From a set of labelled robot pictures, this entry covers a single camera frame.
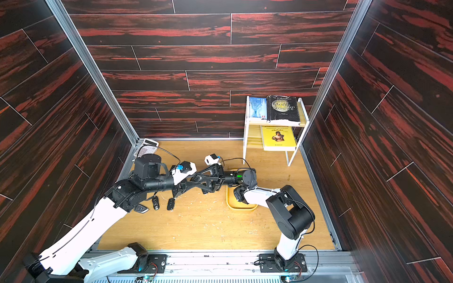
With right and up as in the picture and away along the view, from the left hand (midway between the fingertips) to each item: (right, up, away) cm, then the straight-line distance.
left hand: (197, 177), depth 66 cm
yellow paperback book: (+40, +18, +28) cm, 52 cm away
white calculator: (-41, +14, +48) cm, 64 cm away
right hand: (+1, 0, -2) cm, 2 cm away
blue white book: (+27, +33, +22) cm, 48 cm away
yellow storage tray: (+15, -17, +24) cm, 33 cm away
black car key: (-18, -17, +24) cm, 34 cm away
